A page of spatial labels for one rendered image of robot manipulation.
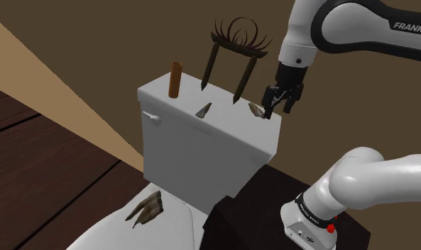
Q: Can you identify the small grey pointed shard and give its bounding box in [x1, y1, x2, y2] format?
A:
[195, 102, 213, 119]

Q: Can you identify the white toilet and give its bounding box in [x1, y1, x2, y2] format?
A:
[65, 71, 283, 250]

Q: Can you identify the brown cardboard tube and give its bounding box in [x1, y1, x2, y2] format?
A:
[168, 61, 183, 99]

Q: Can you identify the small brown-grey pointed shard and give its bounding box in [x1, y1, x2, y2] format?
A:
[248, 102, 266, 119]

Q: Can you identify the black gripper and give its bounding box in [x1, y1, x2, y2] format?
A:
[261, 62, 309, 120]

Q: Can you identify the large brown forked shard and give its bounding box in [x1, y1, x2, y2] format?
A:
[124, 190, 165, 229]

